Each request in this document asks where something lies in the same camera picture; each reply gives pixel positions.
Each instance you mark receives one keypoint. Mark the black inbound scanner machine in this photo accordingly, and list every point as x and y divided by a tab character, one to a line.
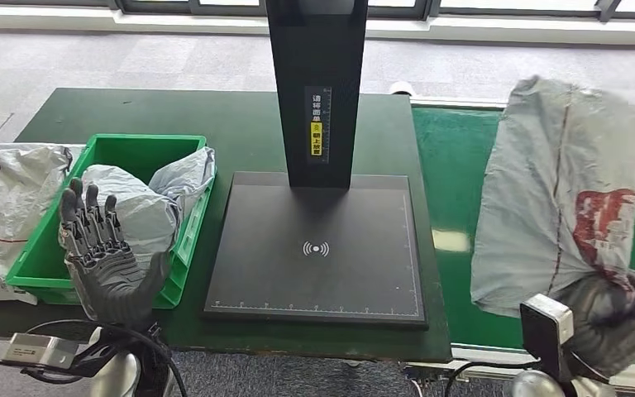
317	274

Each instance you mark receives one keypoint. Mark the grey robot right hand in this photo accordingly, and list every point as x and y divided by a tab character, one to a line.
619	329

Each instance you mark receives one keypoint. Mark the white conveyor end roller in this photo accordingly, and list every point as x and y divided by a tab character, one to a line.
401	87

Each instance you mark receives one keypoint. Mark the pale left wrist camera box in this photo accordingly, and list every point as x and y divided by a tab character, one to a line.
38	348

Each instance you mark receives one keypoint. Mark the grey poly mailer parcel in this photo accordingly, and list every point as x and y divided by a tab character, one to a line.
142	219
191	175

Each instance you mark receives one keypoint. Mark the dark green table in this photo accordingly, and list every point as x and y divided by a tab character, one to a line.
131	109

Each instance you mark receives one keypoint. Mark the green conveyor belt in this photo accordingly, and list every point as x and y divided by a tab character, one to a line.
449	164

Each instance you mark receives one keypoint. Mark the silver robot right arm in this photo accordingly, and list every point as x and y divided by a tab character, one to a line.
536	386

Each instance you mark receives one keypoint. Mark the green plastic crate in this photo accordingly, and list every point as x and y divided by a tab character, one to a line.
126	148

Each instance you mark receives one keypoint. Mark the grey parcel with red print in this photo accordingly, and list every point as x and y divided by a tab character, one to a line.
536	192

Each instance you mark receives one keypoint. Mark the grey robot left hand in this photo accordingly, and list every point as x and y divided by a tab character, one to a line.
106	279

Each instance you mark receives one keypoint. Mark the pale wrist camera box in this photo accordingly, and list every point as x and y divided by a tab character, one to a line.
542	340
38	348

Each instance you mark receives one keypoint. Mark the window with dark frame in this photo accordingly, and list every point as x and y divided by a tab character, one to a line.
148	6

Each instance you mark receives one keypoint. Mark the aluminium conveyor frame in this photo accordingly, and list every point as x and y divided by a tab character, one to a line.
460	102

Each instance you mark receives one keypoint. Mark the white window sill ledge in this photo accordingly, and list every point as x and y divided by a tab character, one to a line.
76	22

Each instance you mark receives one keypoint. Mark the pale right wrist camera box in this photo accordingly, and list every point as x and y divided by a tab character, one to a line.
542	340

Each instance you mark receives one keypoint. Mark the yellow and black label sticker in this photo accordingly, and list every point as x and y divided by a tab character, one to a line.
316	140

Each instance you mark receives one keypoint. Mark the large crumpled white sack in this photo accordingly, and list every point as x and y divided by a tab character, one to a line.
5	203

